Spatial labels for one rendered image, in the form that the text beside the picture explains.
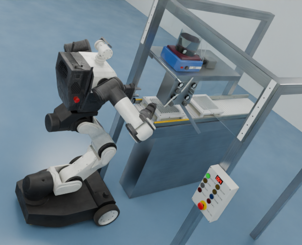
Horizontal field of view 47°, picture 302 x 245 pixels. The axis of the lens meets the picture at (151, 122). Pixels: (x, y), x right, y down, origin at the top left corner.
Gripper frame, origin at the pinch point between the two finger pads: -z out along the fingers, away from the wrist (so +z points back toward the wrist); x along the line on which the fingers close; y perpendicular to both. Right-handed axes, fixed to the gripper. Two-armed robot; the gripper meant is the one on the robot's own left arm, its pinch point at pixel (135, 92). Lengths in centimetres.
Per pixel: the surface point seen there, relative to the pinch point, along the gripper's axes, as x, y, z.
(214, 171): -12, 88, -6
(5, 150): 98, -50, 71
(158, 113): 7.9, 14.3, -14.8
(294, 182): 29, 71, -120
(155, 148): 41, 14, -25
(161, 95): -10.2, 17.8, -8.3
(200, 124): 17, 14, -56
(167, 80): -21.1, 17.7, -8.4
